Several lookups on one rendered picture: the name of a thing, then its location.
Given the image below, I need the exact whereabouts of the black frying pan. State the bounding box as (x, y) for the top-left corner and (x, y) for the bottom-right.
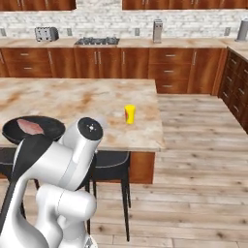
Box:
(1, 114), (67, 146)

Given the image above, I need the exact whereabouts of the raw pink steak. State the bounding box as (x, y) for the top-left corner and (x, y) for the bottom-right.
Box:
(16, 118), (46, 137)

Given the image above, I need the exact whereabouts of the wooden island base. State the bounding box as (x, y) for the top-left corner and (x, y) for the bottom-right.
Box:
(128, 151), (156, 185)

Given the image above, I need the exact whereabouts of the wooden base cupboard run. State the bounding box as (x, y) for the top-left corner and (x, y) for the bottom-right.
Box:
(0, 46), (228, 96)

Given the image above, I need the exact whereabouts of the black hob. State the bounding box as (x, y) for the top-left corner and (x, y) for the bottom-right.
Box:
(74, 36), (121, 47)

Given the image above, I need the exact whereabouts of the wooden side cupboard run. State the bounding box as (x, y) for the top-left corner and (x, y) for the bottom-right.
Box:
(218, 47), (248, 134)

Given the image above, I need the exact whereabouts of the silver toaster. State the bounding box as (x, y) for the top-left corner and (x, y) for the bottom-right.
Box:
(34, 26), (60, 43)

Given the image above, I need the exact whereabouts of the wooden wall cupboard run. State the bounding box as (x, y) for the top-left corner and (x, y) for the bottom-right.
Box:
(121, 0), (248, 11)
(0, 0), (78, 12)

